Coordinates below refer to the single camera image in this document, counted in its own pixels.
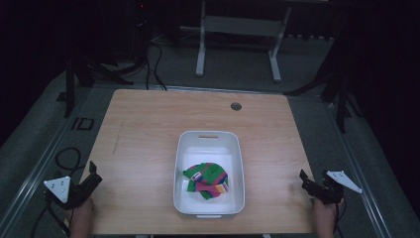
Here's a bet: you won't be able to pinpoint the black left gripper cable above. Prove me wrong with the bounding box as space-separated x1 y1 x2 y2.
30 192 72 238

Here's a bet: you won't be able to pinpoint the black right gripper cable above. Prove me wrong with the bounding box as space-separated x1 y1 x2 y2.
332 197 347 238

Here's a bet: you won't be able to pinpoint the black tripod stand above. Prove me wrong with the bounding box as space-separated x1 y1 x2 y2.
56 46 148 119
282 62 365 135

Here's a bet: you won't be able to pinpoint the person's right hand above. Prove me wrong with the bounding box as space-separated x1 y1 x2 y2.
312 197 346 230

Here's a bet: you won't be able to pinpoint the green striped cloth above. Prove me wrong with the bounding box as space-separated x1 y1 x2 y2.
182 162 230 201

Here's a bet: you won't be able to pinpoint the person's left hand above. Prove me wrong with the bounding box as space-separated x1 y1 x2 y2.
67 196 96 226

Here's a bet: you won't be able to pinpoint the metal floor rail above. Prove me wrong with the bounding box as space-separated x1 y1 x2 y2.
321 98 394 238
0 86 97 238

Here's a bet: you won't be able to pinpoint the white metal desk frame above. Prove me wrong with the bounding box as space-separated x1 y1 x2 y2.
194 0 294 83

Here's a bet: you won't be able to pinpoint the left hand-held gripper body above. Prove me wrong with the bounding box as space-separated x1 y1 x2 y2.
43 176 100 211

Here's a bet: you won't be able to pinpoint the black floor cables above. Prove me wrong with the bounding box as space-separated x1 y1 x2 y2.
144 41 168 91

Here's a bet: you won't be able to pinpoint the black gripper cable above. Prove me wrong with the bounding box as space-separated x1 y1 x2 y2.
332 197 347 238
30 192 72 238

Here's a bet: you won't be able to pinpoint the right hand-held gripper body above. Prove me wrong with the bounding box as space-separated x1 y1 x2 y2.
310 170 364 205

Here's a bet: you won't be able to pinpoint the black looped floor cable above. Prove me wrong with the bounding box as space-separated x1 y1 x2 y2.
54 146 87 179

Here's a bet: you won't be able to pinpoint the white plastic bin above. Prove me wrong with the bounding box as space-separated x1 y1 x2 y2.
172 130 247 220

